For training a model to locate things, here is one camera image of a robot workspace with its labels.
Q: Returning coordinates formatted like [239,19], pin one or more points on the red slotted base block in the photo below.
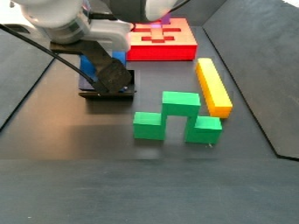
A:
[163,42]

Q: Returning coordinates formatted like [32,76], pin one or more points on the green stepped block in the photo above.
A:
[202,129]

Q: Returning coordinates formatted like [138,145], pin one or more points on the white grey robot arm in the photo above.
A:
[70,20]

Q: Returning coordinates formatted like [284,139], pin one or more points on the black angled fixture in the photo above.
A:
[124,93]

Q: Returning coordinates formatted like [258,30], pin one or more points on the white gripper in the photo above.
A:
[110,32]

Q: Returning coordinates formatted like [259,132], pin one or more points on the purple U-shaped block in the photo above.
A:
[163,21]

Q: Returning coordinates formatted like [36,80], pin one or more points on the blue U-shaped block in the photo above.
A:
[90,70]

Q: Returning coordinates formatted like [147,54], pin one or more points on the yellow long bar block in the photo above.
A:
[214,91]

